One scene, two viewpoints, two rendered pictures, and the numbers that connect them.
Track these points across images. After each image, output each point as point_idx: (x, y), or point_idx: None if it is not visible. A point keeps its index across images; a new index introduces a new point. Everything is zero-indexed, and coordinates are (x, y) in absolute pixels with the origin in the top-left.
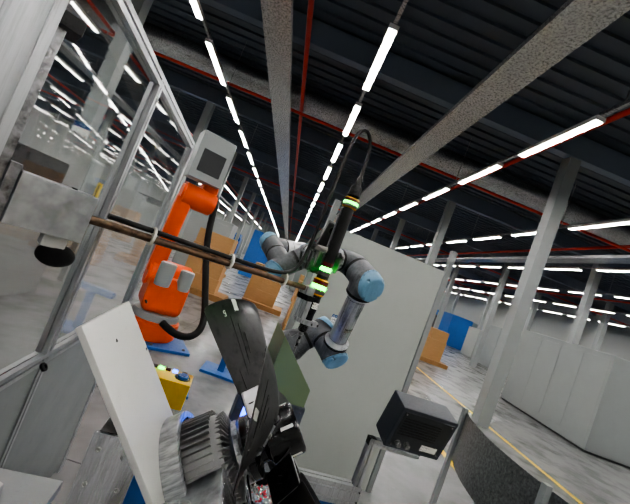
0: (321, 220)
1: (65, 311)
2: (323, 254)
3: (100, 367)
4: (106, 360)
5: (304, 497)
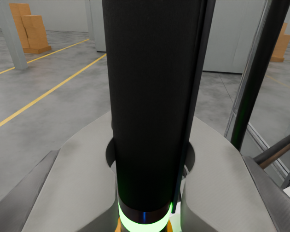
0: (271, 7)
1: None
2: (182, 170)
3: (288, 189)
4: None
5: None
